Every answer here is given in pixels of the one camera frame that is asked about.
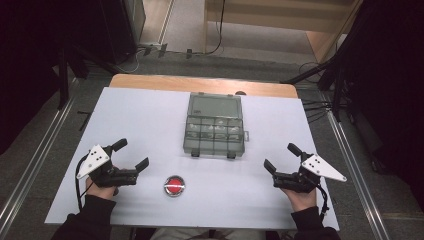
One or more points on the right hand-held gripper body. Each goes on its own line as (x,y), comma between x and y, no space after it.
(300,180)

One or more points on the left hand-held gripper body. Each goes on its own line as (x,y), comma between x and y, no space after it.
(103,173)

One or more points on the person's left hand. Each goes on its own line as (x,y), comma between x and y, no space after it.
(101,192)

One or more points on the person's right hand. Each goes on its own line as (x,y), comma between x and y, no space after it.
(302,200)

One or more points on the white table mat board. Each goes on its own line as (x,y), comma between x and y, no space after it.
(140,113)

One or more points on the red round silver-rimmed cap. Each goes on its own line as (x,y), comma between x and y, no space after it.
(174,185)

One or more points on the clear plastic compartment box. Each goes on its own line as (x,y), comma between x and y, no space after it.
(214,123)

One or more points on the black stand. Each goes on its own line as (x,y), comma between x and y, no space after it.
(336,90)
(62,83)

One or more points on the wooden table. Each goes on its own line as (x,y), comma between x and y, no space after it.
(166,81)

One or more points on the small brown round thing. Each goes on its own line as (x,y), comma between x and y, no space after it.
(240,93)

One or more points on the black cabinet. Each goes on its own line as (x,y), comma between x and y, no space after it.
(120,30)

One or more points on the light wooden furniture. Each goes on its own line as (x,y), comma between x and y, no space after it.
(280,15)

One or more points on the small black floor bracket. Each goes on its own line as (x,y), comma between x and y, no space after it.
(85,120)

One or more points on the metal floor rail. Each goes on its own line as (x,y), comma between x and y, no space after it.
(36,160)
(356,173)

